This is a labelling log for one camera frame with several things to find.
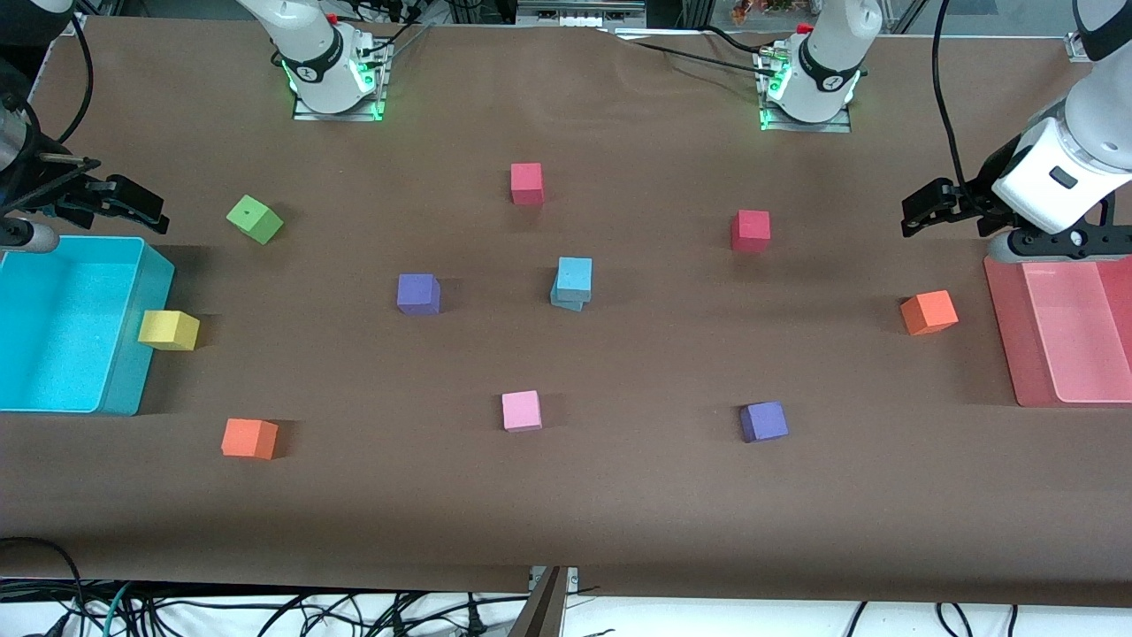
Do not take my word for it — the orange foam block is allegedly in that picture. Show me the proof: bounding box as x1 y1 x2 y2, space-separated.
221 418 279 461
899 289 960 337

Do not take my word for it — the black cable on table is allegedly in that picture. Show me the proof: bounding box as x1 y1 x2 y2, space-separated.
619 37 766 72
703 25 775 54

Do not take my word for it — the purple foam block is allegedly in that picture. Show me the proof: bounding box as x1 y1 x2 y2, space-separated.
739 401 790 444
396 273 441 317

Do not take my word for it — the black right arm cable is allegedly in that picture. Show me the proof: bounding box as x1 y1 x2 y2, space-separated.
53 13 95 142

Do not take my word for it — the red foam block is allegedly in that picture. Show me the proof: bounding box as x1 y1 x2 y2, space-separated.
510 163 545 206
730 210 771 254

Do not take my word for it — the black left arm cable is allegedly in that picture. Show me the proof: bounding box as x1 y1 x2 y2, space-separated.
932 0 984 191

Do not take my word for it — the cyan plastic bin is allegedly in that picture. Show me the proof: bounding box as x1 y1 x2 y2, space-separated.
0 234 176 417

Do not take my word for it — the yellow foam block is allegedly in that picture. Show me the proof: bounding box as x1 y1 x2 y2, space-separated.
137 310 201 351

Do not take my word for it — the green foam block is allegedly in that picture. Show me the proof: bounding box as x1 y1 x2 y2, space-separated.
226 195 286 246

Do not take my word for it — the pink plastic bin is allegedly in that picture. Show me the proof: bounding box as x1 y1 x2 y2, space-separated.
983 257 1132 409

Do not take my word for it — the teal floor cable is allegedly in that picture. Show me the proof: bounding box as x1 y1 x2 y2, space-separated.
101 582 135 637

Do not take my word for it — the grey device box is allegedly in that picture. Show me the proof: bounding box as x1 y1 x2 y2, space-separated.
517 0 646 27

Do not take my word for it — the black floor cable loop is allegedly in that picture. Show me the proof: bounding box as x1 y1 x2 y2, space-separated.
0 536 86 637

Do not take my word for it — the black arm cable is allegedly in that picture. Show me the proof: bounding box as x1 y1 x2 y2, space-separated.
932 0 984 191
53 13 95 142

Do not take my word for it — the small metal bracket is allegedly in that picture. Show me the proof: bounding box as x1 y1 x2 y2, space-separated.
529 566 580 595

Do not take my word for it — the pink foam block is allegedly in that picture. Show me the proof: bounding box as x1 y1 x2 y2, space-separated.
501 390 543 433

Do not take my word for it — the brown table cover sheet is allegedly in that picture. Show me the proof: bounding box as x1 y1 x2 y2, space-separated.
0 16 1132 608

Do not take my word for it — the dark brown post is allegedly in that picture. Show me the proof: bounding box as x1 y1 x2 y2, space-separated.
509 566 567 637

